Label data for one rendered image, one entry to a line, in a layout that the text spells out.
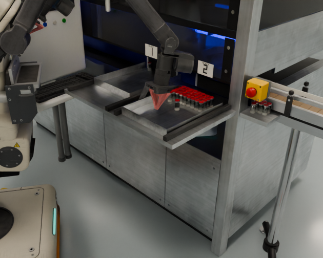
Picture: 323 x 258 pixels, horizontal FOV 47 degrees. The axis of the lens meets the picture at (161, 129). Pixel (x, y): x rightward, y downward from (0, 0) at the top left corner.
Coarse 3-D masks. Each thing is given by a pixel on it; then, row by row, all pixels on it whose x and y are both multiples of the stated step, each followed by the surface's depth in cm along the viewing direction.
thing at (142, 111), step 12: (132, 108) 156; (144, 108) 158; (168, 108) 159; (180, 108) 159; (216, 108) 155; (144, 120) 144; (156, 120) 149; (168, 120) 149; (180, 120) 149; (192, 120) 146; (156, 132) 141; (168, 132) 137
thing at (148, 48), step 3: (147, 45) 183; (150, 45) 181; (147, 48) 184; (150, 48) 182; (153, 48) 181; (156, 48) 179; (147, 51) 184; (150, 51) 183; (153, 51) 181; (156, 51) 180; (147, 54) 185; (150, 54) 184; (153, 54) 182; (156, 54) 181; (153, 57) 183; (156, 57) 181
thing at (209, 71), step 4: (200, 64) 163; (208, 64) 160; (212, 64) 158; (200, 68) 164; (208, 68) 161; (212, 68) 159; (200, 72) 165; (208, 72) 161; (212, 72) 160; (208, 76) 162; (212, 76) 161
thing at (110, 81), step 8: (136, 64) 196; (144, 64) 201; (112, 72) 186; (120, 72) 190; (128, 72) 194; (136, 72) 195; (144, 72) 196; (152, 72) 196; (96, 80) 179; (104, 80) 184; (112, 80) 185; (120, 80) 185; (128, 80) 185; (136, 80) 185; (144, 80) 186; (152, 80) 186; (176, 80) 184; (104, 88) 176; (112, 88) 171; (120, 88) 177; (128, 88) 177; (136, 88) 177; (128, 96) 165
